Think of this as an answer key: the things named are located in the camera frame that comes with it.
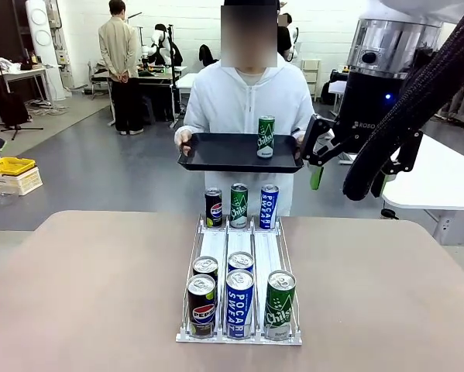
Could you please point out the white plastic crate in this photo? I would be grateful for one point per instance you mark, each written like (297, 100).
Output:
(18, 184)

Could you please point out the grey background desk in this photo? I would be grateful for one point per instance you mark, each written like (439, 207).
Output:
(158, 75)

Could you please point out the blue Pocari Sweat can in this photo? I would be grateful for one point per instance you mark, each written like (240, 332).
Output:
(269, 207)
(240, 260)
(239, 310)

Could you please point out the person in black top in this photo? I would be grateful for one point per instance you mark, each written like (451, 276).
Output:
(175, 56)

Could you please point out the clear plastic bowl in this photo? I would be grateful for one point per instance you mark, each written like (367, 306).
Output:
(1, 197)

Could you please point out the person in black t-shirt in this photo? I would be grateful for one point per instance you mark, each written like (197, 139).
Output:
(282, 38)

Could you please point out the yellow plastic crate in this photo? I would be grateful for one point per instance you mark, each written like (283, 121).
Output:
(9, 166)

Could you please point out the black Pepsi can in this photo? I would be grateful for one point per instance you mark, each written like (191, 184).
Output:
(213, 209)
(201, 310)
(205, 265)

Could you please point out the tall white air conditioner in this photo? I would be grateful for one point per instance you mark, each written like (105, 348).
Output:
(42, 46)

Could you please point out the person's right forearm white sleeve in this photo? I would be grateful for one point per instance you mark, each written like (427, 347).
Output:
(189, 124)

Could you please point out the white side table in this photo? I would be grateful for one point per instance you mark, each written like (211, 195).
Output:
(22, 73)

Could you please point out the large white table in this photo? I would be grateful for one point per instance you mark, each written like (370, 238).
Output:
(440, 182)

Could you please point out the man in beige jacket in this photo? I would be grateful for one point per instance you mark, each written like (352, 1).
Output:
(118, 46)

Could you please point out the person's left forearm white sleeve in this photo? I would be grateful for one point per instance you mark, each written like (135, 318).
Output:
(303, 120)

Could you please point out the black backpack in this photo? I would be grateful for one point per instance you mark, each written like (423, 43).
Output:
(329, 93)

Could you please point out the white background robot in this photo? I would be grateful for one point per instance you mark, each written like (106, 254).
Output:
(156, 40)

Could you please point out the person in white hoodie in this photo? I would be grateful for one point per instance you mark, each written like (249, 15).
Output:
(231, 100)

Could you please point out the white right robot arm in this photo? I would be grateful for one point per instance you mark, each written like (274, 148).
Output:
(394, 42)

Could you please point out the green Chilsung cider can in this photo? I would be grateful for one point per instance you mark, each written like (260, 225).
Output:
(266, 137)
(279, 310)
(239, 207)

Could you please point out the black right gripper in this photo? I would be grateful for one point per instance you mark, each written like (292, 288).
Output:
(365, 104)

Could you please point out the person's right hand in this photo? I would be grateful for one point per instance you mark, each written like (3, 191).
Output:
(182, 137)

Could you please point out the person's left hand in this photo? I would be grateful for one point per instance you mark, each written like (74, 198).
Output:
(299, 133)

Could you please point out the black floor tripod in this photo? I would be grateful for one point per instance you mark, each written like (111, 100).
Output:
(14, 112)

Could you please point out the black plastic serving tray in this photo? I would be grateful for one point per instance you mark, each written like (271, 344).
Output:
(224, 153)

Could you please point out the white drawer cart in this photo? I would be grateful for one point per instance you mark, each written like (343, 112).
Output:
(311, 77)

